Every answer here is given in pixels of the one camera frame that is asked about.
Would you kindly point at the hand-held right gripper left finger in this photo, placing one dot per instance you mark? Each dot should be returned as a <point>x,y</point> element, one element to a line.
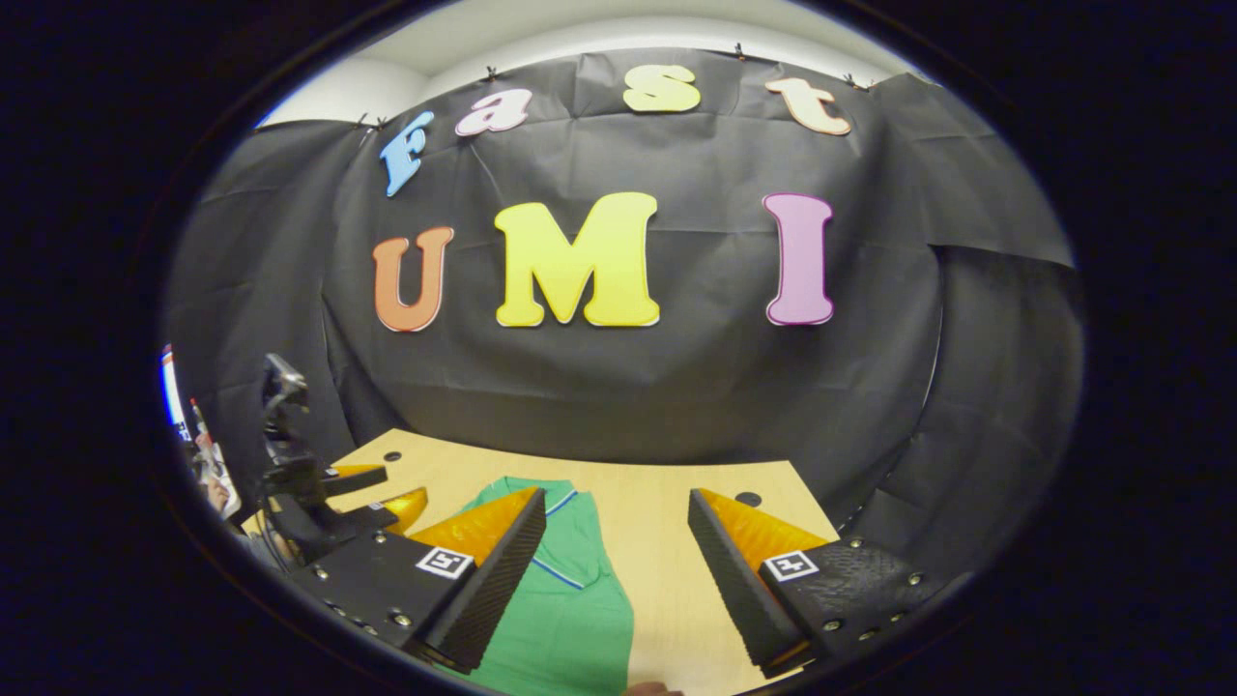
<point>493,590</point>

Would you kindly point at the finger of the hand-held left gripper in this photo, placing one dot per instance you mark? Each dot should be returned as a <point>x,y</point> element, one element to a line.
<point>406,507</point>
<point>358,478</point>

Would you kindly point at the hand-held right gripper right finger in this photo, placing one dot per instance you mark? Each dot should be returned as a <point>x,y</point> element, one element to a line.
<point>739,580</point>

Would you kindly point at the green T-shirt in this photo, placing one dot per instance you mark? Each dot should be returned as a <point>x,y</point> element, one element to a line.
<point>570,609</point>

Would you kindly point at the white keyboard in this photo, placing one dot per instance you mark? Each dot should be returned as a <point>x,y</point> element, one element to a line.
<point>227,464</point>

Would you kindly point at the clear bottle with red cap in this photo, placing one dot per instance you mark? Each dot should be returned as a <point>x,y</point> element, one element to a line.
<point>198,420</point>

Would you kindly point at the computer monitor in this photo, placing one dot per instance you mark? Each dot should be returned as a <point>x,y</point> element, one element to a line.
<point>172,391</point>

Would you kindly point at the black backdrop cloth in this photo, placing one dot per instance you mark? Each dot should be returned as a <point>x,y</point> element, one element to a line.
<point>715,251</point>

